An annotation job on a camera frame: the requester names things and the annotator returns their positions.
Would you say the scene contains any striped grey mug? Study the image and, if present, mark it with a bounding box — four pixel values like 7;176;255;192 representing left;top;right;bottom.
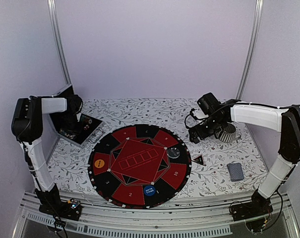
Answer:
215;123;241;143

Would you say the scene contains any clear dealer button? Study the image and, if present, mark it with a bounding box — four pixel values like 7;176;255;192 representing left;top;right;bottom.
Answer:
167;147;181;159

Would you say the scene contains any chip row in case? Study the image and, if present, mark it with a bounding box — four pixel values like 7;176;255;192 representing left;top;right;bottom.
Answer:
80;114;93;124

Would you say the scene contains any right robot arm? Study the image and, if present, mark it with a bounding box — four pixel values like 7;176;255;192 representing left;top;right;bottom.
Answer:
187;93;300;216

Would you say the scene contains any black triangular card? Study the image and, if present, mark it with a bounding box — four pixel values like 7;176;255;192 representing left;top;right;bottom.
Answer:
192;155;204;166

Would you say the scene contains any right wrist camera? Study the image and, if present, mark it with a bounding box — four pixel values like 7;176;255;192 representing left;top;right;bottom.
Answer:
190;108;206;120

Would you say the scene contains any left aluminium corner post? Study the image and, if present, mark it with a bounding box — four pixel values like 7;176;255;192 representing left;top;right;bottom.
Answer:
47;0;71;84

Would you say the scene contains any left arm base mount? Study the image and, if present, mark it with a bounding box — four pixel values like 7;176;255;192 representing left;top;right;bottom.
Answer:
39;195;82;221

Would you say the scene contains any round red black poker mat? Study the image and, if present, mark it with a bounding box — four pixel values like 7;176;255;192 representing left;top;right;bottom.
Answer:
88;124;191;209

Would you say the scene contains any aluminium corner post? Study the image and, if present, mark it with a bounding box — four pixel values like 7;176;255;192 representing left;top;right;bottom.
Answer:
47;0;71;84
236;0;264;100

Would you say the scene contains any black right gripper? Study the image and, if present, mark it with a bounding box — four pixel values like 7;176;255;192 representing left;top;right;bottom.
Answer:
189;115;225;143

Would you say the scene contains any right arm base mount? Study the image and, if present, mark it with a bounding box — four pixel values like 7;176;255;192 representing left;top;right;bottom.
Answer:
229;198;273;221

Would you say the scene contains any blue small blind button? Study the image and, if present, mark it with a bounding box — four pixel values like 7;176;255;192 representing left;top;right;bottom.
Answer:
143;185;156;196

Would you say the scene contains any right aluminium corner post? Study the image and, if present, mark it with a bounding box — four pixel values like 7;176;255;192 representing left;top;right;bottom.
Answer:
236;0;264;100

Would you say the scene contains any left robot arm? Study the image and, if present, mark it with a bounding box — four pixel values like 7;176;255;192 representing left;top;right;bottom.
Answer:
11;95;82;215

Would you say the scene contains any front aluminium rail frame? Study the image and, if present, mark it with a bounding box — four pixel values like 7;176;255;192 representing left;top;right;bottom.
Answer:
12;192;300;238

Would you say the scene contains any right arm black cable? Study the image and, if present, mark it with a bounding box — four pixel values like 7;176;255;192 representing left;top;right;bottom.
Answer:
183;113;202;131

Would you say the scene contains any aluminium poker chip case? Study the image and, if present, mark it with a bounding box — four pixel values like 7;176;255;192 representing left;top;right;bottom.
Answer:
49;84;103;147

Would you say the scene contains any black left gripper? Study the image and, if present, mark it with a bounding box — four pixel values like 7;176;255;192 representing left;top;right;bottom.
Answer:
62;112;84;135

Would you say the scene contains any blue card deck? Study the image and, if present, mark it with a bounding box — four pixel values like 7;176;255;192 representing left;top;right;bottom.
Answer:
227;163;244;182

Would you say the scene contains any orange big blind button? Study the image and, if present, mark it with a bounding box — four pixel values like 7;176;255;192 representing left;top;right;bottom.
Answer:
94;159;105;169

